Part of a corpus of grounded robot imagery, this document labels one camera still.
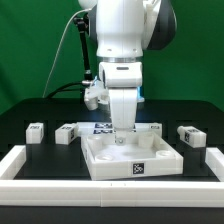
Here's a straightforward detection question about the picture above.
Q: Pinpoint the black cable bundle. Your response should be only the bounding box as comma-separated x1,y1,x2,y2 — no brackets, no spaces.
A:
46,82,88,99

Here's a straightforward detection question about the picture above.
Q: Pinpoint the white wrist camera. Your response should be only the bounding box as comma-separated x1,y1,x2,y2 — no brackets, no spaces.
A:
84,86,109,110

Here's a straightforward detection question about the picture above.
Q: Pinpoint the AprilTag base sheet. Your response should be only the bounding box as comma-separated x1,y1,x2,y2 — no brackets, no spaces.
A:
75,121,151,137

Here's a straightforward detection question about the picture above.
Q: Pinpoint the white U-shaped fence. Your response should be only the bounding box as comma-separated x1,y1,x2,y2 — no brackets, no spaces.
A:
0,145,224,208

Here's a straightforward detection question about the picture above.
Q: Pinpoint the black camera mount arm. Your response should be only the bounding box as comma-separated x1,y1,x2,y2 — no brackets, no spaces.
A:
73,14,93,86

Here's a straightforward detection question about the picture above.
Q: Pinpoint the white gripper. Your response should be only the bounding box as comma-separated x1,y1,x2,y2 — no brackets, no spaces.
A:
109,88,138,138

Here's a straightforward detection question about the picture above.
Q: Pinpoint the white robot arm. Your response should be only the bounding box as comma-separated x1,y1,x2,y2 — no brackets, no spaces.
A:
78,0,177,140

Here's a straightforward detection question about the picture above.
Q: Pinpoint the white cable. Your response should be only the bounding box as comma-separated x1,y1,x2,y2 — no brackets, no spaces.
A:
42,8,90,98

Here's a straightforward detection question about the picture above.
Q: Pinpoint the white square tabletop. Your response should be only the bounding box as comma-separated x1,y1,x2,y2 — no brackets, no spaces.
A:
81,131,183,180

